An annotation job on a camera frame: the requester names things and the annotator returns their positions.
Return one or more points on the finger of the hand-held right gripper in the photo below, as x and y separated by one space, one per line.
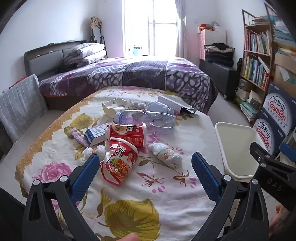
288 151
275 178

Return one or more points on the metal coat rack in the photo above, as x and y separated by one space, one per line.
96 27

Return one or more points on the small blue white box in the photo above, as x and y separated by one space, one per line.
96 135

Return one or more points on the dark bed headboard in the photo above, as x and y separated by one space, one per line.
46 59

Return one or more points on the pile of books and boxes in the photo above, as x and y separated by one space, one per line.
248 102

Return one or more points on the stack of light blue books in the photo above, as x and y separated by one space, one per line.
284 38

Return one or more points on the black storage bench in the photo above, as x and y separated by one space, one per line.
219 74

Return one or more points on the crumpled white printed wrapper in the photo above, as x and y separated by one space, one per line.
165 154

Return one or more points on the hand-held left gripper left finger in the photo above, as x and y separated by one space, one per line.
84 176

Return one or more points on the blue water carton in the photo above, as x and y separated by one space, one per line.
277 109
266 136

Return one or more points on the small white tissue ball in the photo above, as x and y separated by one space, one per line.
100 151
87 153

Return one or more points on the person's right hand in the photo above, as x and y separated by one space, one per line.
278 222

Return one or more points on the pale purple knitted piece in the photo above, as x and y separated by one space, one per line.
78 136

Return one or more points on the folded purple white quilt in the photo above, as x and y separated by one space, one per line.
85 53

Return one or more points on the window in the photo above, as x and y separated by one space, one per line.
152 25

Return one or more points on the red yellow cloth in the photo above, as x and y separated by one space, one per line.
205 26

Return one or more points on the row of thin pale books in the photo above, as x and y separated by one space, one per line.
257 42

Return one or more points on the crumpled white tissue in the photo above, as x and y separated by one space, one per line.
135 104

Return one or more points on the purple patterned blanket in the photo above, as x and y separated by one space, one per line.
138 74

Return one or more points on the pink white cabinet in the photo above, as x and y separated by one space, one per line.
214 37

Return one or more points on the wooden bookshelf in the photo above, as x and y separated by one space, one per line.
243 46

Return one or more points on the crushed red noodle cup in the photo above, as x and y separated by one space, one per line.
120 162

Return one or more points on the clear plastic water bottle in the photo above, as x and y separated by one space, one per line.
150 118

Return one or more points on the brown cardboard box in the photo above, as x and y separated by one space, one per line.
285 71

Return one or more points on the pile of dark clothes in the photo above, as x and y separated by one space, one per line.
219 54

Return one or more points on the red instant noodle cup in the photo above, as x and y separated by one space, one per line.
128 134

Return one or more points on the long white cardboard box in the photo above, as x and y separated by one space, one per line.
175 103

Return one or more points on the white plastic bin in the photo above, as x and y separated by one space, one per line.
238 148

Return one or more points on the floral tablecloth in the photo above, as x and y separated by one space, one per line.
161 197

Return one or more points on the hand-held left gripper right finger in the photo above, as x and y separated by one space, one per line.
205 176

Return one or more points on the person's left hand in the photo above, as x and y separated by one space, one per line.
124 237

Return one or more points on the pink white curtain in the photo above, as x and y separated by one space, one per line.
181 27

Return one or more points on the row of colourful thick books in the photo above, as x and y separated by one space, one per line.
254 70

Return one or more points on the blue bottle on sill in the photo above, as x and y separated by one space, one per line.
137 51

